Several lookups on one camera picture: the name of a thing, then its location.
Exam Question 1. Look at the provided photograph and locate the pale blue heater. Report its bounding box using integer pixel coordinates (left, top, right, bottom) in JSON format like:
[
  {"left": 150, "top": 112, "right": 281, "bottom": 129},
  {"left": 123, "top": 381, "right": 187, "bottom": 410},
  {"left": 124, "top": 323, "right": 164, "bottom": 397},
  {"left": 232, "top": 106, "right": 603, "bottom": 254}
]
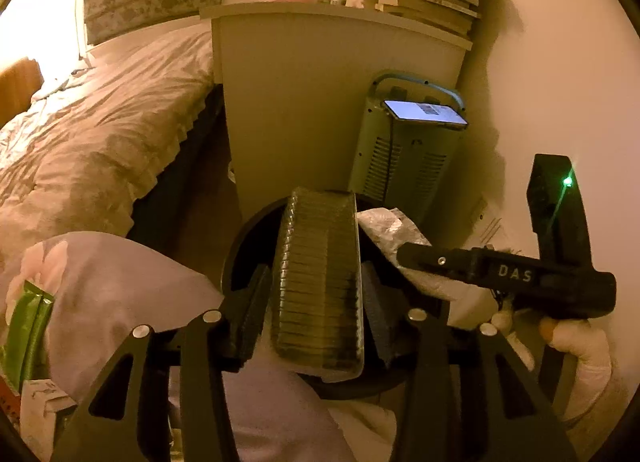
[{"left": 347, "top": 69, "right": 468, "bottom": 213}]

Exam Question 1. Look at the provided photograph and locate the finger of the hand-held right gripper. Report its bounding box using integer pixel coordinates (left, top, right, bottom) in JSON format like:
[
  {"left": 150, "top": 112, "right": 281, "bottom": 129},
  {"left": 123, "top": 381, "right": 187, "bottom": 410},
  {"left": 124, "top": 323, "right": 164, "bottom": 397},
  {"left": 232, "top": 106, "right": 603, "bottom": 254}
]
[{"left": 397, "top": 242, "right": 484, "bottom": 288}]

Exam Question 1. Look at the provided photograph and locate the white cloth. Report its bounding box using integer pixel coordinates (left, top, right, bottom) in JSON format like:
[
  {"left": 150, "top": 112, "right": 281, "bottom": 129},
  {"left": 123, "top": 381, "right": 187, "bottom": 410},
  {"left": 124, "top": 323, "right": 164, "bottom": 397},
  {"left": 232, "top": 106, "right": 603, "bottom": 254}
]
[{"left": 325, "top": 394, "right": 401, "bottom": 462}]

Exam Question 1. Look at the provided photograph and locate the clear ribbed plastic tray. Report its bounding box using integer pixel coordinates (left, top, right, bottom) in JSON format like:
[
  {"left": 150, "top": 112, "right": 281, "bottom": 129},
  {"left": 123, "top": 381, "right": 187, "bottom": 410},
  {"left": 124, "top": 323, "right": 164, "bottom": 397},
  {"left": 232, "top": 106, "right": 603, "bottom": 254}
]
[{"left": 270, "top": 186, "right": 365, "bottom": 384}]

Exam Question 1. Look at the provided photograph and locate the white nightstand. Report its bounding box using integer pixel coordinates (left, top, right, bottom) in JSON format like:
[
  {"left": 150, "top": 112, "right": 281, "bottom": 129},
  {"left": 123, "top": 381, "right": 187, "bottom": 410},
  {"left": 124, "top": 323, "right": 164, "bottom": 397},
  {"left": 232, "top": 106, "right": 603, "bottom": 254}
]
[{"left": 200, "top": 1, "right": 473, "bottom": 223}]

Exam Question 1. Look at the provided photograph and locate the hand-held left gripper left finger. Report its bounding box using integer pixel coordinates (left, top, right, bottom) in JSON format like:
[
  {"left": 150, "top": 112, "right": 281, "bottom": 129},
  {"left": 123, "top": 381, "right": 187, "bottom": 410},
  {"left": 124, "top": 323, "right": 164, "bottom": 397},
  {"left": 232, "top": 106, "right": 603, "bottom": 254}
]
[{"left": 50, "top": 265, "right": 272, "bottom": 462}]

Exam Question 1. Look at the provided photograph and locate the white plastic wrapper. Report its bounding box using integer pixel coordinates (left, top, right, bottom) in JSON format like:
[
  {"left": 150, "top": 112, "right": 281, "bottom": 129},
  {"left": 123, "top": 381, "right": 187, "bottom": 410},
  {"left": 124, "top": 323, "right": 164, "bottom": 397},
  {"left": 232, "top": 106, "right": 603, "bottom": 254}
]
[{"left": 356, "top": 207, "right": 453, "bottom": 303}]

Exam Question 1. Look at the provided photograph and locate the small white box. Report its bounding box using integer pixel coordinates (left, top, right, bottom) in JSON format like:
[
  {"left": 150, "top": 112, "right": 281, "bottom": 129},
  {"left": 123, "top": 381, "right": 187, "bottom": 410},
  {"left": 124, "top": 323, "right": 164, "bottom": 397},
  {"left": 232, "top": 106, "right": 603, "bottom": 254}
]
[{"left": 19, "top": 378, "right": 76, "bottom": 443}]

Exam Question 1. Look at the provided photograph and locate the person's right hand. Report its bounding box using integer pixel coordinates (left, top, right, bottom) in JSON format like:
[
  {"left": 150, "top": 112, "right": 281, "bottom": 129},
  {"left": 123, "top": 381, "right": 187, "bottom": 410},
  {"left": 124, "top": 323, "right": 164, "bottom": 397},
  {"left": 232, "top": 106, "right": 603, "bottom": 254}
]
[{"left": 492, "top": 309, "right": 614, "bottom": 423}]

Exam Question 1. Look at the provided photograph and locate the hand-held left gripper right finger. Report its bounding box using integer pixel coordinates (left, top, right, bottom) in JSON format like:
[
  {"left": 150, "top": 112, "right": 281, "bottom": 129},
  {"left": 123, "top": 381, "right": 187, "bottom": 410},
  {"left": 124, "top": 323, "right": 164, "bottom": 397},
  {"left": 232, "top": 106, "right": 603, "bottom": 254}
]
[{"left": 361, "top": 263, "right": 572, "bottom": 462}]

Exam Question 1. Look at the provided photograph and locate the bed with beige duvet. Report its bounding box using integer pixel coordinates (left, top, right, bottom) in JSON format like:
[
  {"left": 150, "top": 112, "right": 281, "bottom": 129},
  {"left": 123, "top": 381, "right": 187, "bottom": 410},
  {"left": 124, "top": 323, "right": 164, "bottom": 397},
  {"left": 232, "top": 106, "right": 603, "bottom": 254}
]
[{"left": 0, "top": 24, "right": 221, "bottom": 263}]

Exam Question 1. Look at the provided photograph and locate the smartphone with lit screen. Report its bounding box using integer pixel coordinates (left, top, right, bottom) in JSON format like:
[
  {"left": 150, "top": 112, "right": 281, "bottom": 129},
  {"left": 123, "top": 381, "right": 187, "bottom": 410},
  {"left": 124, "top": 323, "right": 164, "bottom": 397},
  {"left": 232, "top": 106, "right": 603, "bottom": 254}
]
[{"left": 382, "top": 99, "right": 469, "bottom": 130}]

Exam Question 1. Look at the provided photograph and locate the green packet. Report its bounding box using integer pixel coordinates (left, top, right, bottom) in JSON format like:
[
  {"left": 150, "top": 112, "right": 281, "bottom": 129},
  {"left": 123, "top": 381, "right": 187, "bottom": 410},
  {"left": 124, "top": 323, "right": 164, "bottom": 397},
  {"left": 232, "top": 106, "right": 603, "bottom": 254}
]
[{"left": 0, "top": 278, "right": 56, "bottom": 393}]

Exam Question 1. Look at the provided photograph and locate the dark bed base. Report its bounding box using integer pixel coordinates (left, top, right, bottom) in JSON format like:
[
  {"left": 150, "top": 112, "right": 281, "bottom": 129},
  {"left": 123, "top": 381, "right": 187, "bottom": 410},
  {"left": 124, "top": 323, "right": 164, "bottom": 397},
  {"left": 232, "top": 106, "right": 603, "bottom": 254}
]
[{"left": 127, "top": 84, "right": 231, "bottom": 243}]

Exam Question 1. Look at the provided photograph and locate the black round waste bin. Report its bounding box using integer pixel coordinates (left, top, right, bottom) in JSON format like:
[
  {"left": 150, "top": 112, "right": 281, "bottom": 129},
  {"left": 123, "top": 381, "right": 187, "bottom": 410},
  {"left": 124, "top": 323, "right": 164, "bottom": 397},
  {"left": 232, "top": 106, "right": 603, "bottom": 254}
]
[{"left": 220, "top": 194, "right": 451, "bottom": 402}]

